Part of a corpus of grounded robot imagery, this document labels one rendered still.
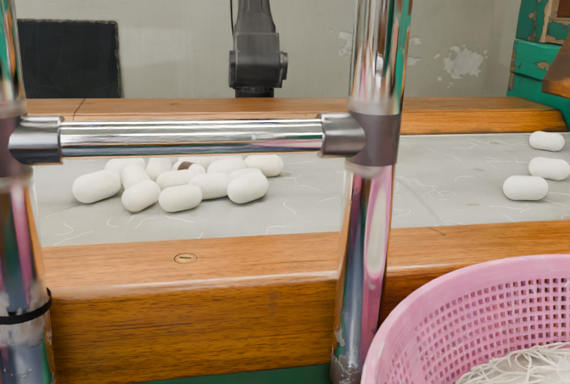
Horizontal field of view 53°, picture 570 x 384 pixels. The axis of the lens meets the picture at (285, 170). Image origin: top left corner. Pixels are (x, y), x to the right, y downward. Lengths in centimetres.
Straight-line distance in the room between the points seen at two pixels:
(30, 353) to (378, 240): 15
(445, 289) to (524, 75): 62
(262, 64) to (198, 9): 164
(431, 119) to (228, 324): 46
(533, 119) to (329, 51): 186
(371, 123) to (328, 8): 231
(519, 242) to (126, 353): 22
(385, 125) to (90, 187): 26
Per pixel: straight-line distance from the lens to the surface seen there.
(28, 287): 25
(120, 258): 30
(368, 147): 24
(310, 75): 255
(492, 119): 73
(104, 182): 44
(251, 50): 86
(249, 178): 43
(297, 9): 251
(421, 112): 70
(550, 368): 30
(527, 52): 87
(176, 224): 40
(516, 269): 32
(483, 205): 48
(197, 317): 28
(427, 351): 27
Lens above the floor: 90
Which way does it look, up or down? 18 degrees down
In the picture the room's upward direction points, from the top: 2 degrees clockwise
